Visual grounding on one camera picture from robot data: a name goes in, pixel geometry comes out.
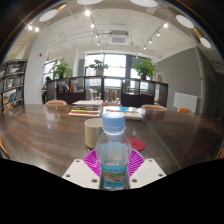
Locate bushy potted plant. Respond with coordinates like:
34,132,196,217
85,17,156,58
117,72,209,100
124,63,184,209
52,58,74,80

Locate orange chairs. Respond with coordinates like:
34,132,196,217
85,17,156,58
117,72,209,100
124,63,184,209
0,99,224,160

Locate black cube shelf unit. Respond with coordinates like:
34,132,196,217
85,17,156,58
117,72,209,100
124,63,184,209
45,75,169,108

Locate flat round red coaster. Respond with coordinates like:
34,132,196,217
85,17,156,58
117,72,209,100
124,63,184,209
128,137,147,152

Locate round ceiling light panels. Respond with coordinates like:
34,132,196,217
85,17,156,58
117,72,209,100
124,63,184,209
38,0,213,49

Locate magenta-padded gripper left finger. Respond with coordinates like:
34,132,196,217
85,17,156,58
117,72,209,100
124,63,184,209
61,148,101,190

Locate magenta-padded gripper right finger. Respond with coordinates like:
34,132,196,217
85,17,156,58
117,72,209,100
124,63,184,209
128,148,167,190

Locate cream ceramic cup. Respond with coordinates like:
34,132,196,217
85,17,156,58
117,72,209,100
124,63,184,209
84,117,104,150

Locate ceiling track spotlights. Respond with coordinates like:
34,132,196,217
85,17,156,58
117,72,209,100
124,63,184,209
26,9,171,51

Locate large leafy potted plant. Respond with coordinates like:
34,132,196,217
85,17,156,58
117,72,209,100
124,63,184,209
132,58,158,81

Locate blue-covered book pile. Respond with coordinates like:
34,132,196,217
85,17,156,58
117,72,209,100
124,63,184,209
105,106,144,121

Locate white wall radiator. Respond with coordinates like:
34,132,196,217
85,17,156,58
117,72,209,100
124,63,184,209
173,91,200,114

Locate tall wall bookshelf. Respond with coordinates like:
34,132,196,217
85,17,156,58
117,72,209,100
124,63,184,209
0,59,29,114

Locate small potted plant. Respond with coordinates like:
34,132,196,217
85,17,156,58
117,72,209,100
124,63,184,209
88,59,109,77

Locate clear water bottle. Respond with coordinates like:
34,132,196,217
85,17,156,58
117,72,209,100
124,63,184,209
94,111,133,192

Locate ceiling air conditioner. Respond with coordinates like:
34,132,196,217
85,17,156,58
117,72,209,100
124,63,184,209
107,29,130,45

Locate person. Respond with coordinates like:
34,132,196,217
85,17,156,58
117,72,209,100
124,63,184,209
41,76,53,104

